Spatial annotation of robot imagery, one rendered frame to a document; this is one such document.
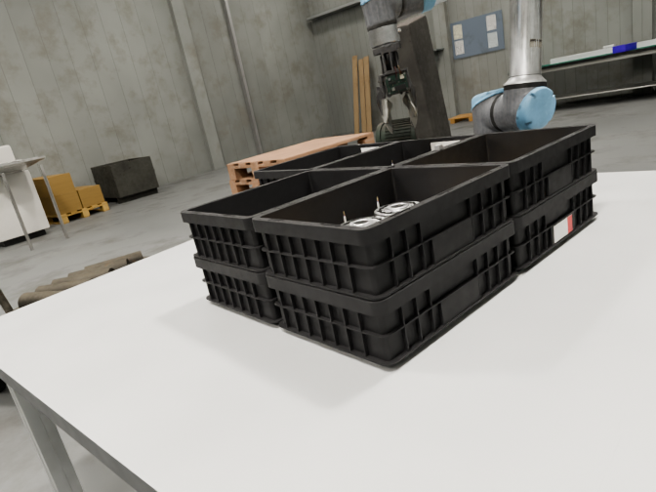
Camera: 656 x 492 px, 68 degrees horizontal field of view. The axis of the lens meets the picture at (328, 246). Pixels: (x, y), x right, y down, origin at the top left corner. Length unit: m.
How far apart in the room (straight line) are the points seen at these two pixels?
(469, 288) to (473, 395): 0.24
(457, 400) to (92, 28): 10.81
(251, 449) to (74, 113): 10.14
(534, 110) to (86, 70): 9.96
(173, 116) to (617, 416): 11.21
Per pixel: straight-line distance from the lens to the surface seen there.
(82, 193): 9.07
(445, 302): 0.84
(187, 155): 11.64
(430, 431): 0.65
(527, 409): 0.68
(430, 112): 5.68
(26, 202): 8.14
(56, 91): 10.62
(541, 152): 1.07
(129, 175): 9.65
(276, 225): 0.82
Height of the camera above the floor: 1.11
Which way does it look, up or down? 17 degrees down
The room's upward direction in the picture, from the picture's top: 12 degrees counter-clockwise
